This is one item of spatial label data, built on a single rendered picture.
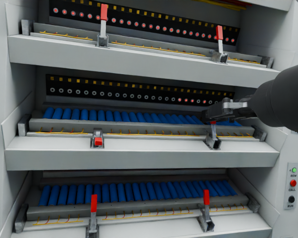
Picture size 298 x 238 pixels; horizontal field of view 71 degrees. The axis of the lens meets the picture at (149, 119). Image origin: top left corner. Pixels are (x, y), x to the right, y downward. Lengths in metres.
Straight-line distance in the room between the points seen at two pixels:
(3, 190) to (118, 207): 0.24
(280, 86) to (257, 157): 0.30
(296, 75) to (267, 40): 0.40
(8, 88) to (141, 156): 0.28
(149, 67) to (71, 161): 0.24
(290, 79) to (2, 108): 0.44
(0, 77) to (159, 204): 0.43
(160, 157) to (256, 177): 0.33
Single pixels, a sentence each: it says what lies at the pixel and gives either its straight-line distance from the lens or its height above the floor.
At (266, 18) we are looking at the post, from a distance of 0.74.
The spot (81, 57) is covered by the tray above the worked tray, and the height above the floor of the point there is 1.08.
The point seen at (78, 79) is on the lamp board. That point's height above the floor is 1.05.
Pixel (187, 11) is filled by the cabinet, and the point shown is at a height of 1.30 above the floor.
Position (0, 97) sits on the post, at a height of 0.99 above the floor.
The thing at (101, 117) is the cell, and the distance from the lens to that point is 0.52.
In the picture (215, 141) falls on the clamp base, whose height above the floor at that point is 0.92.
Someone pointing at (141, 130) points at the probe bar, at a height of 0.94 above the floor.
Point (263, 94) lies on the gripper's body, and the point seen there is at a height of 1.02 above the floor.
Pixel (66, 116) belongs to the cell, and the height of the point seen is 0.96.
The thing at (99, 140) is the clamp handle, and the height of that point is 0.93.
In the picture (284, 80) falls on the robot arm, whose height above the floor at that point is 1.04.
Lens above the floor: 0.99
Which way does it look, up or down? 3 degrees down
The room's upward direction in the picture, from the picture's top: 4 degrees clockwise
